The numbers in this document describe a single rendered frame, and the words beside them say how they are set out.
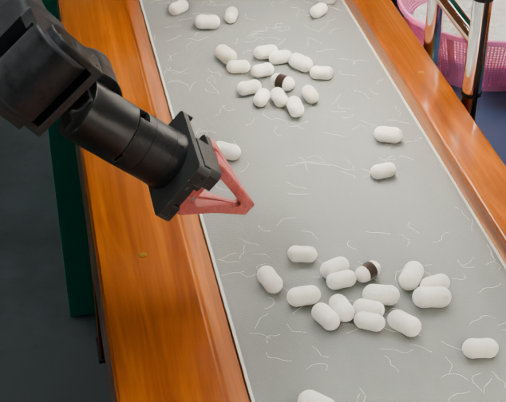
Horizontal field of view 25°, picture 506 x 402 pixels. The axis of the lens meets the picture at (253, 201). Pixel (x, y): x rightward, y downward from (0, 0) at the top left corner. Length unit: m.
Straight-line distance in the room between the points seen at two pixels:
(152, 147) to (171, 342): 0.19
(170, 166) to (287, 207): 0.28
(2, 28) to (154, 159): 0.17
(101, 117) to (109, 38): 0.60
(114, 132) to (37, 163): 1.76
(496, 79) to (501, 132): 0.10
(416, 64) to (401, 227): 0.33
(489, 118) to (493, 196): 0.33
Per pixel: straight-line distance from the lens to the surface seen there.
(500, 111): 1.64
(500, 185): 1.32
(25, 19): 1.02
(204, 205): 1.09
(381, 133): 1.41
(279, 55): 1.58
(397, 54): 1.57
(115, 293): 1.15
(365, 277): 1.19
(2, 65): 1.00
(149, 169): 1.04
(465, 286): 1.21
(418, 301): 1.16
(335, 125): 1.45
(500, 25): 1.74
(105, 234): 1.23
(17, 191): 2.69
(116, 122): 1.02
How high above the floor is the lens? 1.49
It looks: 35 degrees down
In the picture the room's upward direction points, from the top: straight up
